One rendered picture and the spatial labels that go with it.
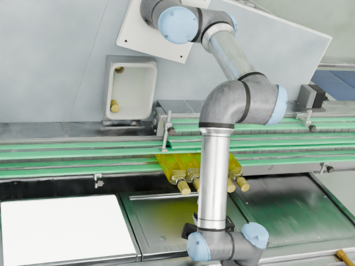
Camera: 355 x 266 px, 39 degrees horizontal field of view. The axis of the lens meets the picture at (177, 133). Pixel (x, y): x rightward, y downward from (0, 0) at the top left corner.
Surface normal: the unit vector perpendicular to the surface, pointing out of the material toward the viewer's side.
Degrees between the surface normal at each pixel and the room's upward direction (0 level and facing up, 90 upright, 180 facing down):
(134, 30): 0
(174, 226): 90
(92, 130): 90
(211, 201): 43
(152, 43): 0
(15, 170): 90
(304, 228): 91
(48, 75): 0
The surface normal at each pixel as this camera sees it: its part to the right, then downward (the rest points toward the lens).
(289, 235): 0.16, -0.87
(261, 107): 0.36, 0.28
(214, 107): -0.37, -0.26
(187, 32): 0.19, 0.48
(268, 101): 0.40, -0.07
